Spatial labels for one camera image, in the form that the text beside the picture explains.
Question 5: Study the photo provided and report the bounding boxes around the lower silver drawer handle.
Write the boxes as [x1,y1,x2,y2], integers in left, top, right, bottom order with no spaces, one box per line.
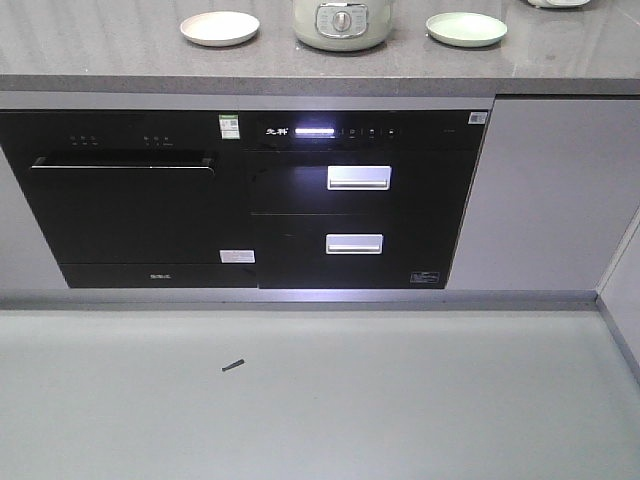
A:
[325,234,384,255]

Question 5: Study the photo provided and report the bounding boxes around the upper silver drawer handle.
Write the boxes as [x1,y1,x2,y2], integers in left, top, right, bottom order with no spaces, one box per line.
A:
[327,165,392,191]

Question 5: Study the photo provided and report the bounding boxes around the white plate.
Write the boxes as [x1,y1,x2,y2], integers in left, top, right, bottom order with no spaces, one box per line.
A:
[179,11,260,47]

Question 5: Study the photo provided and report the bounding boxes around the green electric cooking pot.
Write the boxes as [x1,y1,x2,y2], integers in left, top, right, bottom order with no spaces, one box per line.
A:
[292,0,395,52]

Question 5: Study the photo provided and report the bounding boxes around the black floor tape strip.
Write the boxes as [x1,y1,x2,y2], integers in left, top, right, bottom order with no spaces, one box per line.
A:
[221,359,245,372]

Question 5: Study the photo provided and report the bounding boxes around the black disinfection cabinet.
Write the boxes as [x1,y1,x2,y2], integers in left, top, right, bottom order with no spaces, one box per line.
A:
[240,110,489,289]

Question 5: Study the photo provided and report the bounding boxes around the light green plate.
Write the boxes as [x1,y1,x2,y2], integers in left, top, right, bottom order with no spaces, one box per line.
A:
[425,12,508,48]

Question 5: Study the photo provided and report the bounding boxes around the black built-in dishwasher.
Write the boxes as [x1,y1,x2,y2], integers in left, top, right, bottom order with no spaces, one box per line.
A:
[1,110,257,288]

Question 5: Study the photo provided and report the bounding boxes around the silver drawer handle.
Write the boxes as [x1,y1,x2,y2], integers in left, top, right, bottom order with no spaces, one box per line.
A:
[327,165,392,191]
[325,234,384,255]

